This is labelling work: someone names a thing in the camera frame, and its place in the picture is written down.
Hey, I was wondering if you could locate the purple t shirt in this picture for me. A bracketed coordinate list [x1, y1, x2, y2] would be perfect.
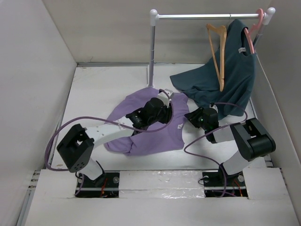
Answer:
[104, 88, 189, 156]

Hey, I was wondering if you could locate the wooden clothes hanger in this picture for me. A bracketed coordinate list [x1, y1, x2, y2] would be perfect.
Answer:
[206, 24, 227, 92]

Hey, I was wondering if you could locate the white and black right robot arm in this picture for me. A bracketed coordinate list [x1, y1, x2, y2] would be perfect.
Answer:
[185, 107, 276, 185]

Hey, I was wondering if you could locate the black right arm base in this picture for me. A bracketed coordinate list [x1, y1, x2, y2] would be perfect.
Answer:
[198, 170, 248, 198]

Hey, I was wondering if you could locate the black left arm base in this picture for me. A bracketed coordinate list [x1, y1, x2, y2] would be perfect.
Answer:
[75, 171, 120, 198]

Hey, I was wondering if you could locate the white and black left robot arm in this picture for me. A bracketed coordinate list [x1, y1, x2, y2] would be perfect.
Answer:
[56, 94, 173, 187]

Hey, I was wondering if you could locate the dark teal t shirt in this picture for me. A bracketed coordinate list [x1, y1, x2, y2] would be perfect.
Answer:
[170, 20, 256, 120]

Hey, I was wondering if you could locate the pink plastic clothes hanger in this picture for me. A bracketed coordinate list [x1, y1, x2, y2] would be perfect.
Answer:
[243, 8, 266, 54]

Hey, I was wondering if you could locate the white and silver clothes rack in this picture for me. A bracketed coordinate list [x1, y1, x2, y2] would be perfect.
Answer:
[148, 7, 276, 87]

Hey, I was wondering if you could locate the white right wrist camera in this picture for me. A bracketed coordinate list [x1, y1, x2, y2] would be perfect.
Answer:
[209, 103, 218, 112]

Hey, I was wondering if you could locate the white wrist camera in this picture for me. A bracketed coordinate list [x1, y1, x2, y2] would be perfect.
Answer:
[209, 103, 218, 112]
[157, 89, 174, 106]

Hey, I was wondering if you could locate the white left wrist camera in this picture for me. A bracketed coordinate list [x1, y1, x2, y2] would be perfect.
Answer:
[157, 89, 174, 106]

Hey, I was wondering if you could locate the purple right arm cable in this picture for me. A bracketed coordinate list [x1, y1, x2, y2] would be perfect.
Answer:
[183, 102, 249, 198]

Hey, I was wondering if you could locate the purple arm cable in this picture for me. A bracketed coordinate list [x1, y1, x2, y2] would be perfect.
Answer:
[44, 89, 176, 196]
[183, 102, 249, 198]

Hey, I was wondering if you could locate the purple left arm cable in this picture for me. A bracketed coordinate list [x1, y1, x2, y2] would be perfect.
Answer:
[44, 89, 176, 196]

